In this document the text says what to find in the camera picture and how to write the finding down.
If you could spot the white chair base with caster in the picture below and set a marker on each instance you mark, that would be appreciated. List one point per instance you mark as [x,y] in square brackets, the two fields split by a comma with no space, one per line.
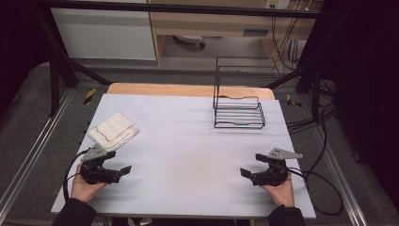
[189,39]

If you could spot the person's left hand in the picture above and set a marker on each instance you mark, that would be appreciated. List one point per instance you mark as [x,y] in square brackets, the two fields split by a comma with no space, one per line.
[83,190]

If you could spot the white wall power outlet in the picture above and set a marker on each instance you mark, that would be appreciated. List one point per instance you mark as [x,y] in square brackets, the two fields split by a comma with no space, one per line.
[277,3]

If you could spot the light wooden desk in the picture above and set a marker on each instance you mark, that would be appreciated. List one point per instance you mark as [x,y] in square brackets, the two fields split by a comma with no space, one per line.
[213,23]

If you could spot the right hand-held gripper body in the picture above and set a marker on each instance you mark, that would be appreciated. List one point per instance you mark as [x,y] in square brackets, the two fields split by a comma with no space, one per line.
[274,174]

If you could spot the aluminium floor rail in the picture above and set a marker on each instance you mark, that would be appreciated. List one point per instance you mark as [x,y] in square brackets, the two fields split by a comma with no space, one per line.
[340,179]
[31,155]

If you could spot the black metal frame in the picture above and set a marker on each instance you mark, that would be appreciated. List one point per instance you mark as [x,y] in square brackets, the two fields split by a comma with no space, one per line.
[175,8]

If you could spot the white towel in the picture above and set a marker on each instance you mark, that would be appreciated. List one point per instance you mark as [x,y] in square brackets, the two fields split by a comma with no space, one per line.
[113,131]

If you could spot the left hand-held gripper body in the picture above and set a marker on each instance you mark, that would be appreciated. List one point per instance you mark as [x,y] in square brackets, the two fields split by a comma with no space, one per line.
[94,172]

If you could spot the white cabinet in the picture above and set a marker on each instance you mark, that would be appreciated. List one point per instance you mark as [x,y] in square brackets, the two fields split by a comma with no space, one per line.
[103,34]

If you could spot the pale blue table mat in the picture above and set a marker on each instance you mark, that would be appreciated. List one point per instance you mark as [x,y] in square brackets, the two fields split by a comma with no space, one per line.
[188,163]

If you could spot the dark curtain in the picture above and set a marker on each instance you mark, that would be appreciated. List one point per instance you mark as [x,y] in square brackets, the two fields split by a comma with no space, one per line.
[367,88]
[15,47]

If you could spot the person's right hand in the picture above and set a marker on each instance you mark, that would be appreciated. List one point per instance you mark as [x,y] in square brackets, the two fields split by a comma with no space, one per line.
[282,194]

